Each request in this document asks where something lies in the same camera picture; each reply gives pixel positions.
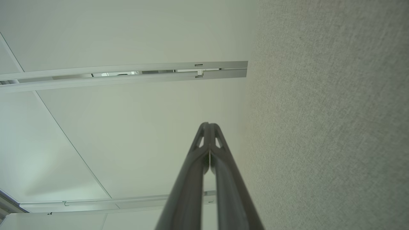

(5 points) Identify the grey partition post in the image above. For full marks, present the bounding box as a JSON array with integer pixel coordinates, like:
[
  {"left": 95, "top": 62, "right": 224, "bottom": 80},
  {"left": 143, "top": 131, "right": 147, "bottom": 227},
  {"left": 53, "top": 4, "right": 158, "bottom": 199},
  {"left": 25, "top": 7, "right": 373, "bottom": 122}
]
[
  {"left": 19, "top": 190, "right": 218, "bottom": 215},
  {"left": 0, "top": 68, "right": 248, "bottom": 94},
  {"left": 0, "top": 61, "right": 248, "bottom": 82}
]

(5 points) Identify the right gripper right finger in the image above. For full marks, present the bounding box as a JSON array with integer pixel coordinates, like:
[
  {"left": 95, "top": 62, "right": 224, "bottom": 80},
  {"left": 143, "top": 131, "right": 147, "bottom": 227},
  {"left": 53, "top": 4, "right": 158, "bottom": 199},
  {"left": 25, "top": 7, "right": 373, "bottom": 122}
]
[{"left": 209, "top": 123, "right": 265, "bottom": 230}]

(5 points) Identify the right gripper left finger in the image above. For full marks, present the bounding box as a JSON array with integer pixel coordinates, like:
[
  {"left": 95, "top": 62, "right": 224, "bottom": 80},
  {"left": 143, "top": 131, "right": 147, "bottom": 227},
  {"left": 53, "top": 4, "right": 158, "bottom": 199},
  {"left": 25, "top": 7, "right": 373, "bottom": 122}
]
[{"left": 155, "top": 122, "right": 210, "bottom": 230}]

